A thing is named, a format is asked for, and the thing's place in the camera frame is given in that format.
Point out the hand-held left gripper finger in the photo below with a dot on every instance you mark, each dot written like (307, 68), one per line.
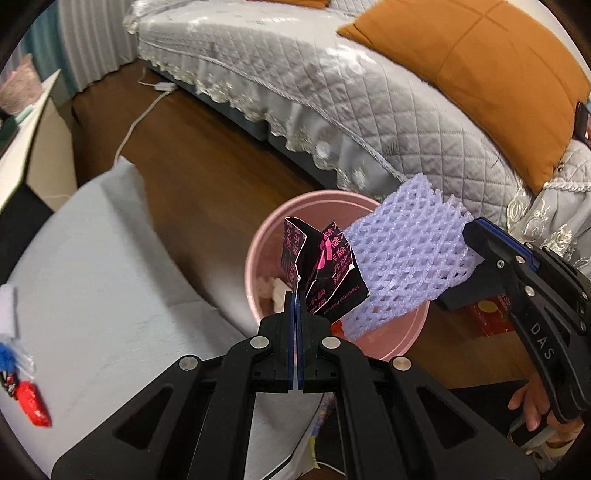
(301, 332)
(291, 332)

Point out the grey quilted sofa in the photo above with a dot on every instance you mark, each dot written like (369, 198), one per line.
(323, 83)

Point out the red cardboard box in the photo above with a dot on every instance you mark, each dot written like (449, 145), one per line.
(491, 318)

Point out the white power strip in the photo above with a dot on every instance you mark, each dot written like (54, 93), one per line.
(165, 86)

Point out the grey cloth covered low table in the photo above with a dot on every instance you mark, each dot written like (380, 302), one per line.
(115, 300)

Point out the black and red candy wrapper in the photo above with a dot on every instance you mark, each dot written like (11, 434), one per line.
(8, 383)

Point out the grey curtain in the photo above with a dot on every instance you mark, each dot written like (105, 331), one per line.
(101, 37)

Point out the red shiny packet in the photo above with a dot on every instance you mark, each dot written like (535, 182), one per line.
(33, 404)

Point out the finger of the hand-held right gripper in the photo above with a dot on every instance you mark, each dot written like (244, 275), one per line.
(498, 249)
(485, 290)

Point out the teal curtain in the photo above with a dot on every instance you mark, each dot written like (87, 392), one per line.
(51, 60)

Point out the pink plastic bin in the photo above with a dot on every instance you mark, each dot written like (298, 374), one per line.
(268, 244)

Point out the phone with dark case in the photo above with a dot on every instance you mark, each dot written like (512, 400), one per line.
(582, 124)

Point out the person's right hand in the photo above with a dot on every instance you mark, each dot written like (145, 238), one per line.
(531, 401)

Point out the black and pink packet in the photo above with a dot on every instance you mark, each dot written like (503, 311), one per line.
(323, 272)

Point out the purple foam net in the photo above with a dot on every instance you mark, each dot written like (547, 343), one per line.
(406, 249)

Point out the small orange cushion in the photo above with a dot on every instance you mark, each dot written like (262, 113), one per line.
(314, 2)

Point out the large orange cushion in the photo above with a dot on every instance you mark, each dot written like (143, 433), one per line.
(485, 69)

